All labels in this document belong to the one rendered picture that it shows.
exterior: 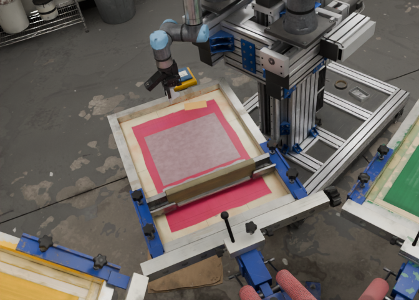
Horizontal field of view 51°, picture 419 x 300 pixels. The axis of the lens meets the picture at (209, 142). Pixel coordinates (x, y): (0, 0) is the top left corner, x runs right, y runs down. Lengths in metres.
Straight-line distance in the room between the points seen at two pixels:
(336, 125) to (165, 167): 1.51
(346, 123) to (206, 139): 1.37
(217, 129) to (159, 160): 0.29
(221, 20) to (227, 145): 0.69
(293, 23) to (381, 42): 2.31
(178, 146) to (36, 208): 1.58
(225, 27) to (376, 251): 1.51
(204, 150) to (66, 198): 1.55
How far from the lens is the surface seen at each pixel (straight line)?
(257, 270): 1.46
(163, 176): 1.82
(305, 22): 1.95
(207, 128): 1.96
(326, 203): 1.61
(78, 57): 4.47
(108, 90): 3.94
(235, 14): 2.31
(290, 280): 1.37
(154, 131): 2.00
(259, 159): 1.74
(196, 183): 1.64
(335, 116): 3.11
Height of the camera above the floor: 2.34
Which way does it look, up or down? 46 degrees down
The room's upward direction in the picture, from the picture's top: 10 degrees counter-clockwise
